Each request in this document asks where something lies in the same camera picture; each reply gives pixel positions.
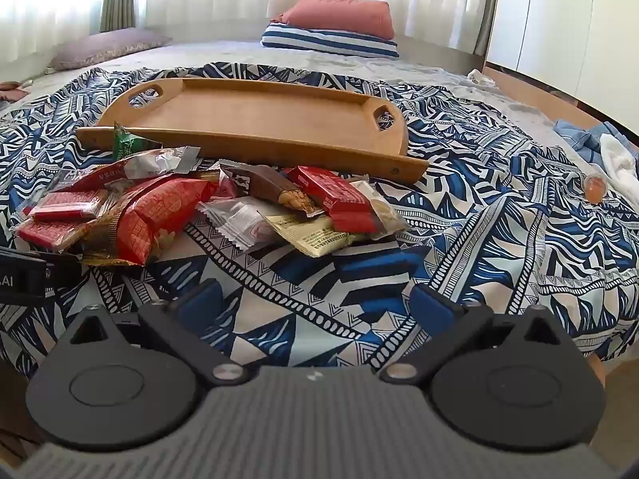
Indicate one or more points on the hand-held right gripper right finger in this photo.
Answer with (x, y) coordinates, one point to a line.
(432, 307)

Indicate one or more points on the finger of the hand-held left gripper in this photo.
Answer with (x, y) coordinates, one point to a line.
(65, 272)

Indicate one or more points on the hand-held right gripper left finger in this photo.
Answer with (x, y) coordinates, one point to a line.
(199, 302)

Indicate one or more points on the small red clear-end packet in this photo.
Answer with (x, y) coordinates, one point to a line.
(65, 204)
(45, 234)

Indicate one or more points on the large red snack packet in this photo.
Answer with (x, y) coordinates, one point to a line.
(150, 209)

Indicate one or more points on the clear cracker packet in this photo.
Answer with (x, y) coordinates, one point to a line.
(384, 209)

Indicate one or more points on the beige green snack packet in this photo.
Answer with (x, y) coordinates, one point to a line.
(309, 237)

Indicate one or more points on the brown peanut bar packet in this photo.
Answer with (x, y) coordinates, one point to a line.
(264, 182)

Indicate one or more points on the red wrapper with silver ends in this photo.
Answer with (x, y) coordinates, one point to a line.
(159, 159)

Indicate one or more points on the red snack bar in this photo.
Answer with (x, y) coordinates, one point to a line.
(329, 194)

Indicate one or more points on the wooden tray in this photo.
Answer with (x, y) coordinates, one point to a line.
(259, 110)

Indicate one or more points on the blue white printed blanket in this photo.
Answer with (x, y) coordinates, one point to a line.
(499, 239)

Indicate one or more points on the reddish brown cloth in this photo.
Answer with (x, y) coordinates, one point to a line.
(12, 91)

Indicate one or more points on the orange jelly cup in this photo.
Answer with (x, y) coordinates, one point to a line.
(594, 188)

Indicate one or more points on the blue denim cloth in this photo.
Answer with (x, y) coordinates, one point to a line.
(579, 134)

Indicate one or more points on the purple pillow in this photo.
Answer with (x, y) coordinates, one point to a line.
(107, 47)

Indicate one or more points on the white crumpled cloth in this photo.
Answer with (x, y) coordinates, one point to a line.
(482, 77)

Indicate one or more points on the white towel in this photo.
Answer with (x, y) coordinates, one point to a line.
(621, 159)

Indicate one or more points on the bed with grey sheet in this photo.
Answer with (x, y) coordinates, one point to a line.
(239, 52)

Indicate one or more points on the blue white striped pillow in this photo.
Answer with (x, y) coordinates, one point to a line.
(324, 41)

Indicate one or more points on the red pillow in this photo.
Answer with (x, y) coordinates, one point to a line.
(344, 17)

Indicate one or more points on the white wardrobe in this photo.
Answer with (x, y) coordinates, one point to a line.
(564, 25)

